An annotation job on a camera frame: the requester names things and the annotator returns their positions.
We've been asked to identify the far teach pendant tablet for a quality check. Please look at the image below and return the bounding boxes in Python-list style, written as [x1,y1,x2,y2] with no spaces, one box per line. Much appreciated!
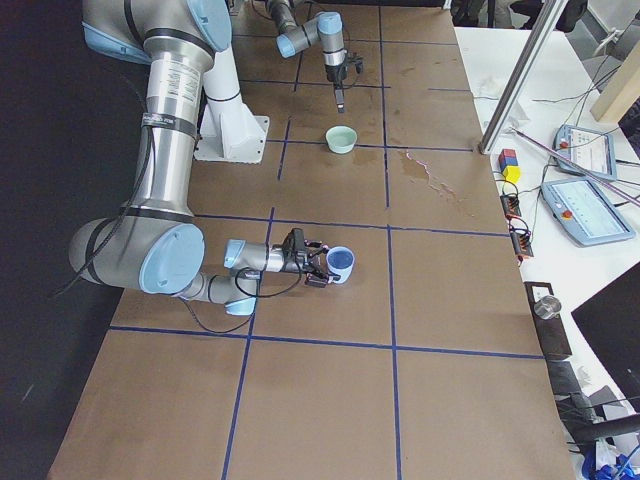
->
[553,124,617,180]

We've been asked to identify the orange black power adapter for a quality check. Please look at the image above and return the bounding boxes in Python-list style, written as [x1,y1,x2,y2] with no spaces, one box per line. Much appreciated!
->
[500,194,521,219]

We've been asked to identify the aluminium frame post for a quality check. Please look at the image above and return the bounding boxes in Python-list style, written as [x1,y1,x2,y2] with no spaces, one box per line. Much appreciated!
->
[478,0,568,154]

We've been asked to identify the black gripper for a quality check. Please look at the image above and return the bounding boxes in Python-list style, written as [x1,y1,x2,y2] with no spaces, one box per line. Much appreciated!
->
[325,64,346,111]
[281,241,334,288]

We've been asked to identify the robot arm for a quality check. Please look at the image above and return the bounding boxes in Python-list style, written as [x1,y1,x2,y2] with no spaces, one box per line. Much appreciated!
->
[265,0,347,113]
[69,1,337,316]

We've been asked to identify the green bowl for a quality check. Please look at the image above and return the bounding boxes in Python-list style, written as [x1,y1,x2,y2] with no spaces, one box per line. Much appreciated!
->
[325,125,358,154]

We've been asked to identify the blue plastic cup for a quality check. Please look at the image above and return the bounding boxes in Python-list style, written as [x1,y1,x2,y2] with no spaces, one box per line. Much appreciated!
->
[326,246,355,284]

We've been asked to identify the reacher grabber stick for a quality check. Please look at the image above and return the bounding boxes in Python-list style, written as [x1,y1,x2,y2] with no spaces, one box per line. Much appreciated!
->
[509,127,640,206]

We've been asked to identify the near teach pendant tablet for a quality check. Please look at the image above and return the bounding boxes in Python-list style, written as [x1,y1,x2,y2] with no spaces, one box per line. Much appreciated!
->
[541,179,636,247]

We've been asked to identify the teach pendant tablet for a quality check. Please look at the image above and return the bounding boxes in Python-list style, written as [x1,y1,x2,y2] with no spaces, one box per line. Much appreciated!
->
[541,179,636,247]
[553,124,617,180]

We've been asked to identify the white mounting pillar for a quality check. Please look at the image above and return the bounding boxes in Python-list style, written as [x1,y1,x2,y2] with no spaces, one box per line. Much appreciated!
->
[194,46,270,164]

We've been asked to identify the red blue yellow blocks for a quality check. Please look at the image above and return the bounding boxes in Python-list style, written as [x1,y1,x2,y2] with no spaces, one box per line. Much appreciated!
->
[498,149,521,183]

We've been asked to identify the small metal cup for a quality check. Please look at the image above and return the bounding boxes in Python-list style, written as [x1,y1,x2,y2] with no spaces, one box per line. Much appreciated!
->
[533,295,562,320]

